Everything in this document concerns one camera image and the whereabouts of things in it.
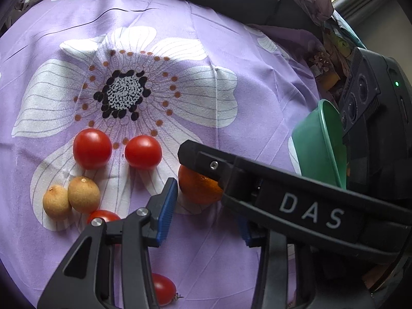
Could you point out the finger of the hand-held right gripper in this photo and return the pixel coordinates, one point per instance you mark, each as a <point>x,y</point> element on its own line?
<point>206,162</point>

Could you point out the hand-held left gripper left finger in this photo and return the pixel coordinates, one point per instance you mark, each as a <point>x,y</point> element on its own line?
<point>166,214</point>

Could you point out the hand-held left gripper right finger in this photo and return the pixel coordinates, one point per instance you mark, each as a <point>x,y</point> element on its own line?
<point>244,235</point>

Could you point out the orange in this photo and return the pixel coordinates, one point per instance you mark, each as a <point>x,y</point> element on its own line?
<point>197,189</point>

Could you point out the green plastic bowl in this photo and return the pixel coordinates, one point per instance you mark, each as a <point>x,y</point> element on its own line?
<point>317,149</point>

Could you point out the small red cherry tomato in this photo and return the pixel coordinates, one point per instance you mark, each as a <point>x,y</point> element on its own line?
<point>103,215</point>

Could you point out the oval red cherry tomato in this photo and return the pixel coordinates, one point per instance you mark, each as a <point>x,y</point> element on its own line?
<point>164,288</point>

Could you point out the large tan longan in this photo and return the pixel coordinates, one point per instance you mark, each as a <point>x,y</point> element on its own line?
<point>84,194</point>

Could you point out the purple floral cloth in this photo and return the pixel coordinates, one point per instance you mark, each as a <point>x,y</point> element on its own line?
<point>209,70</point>

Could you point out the large round red tomato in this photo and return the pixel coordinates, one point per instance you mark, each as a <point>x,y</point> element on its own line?
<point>92,148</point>

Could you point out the colourful patterned cloth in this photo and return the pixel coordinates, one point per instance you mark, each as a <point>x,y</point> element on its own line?
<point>331,58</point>

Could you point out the small tan longan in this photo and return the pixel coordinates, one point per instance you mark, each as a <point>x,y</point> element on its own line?
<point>56,202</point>

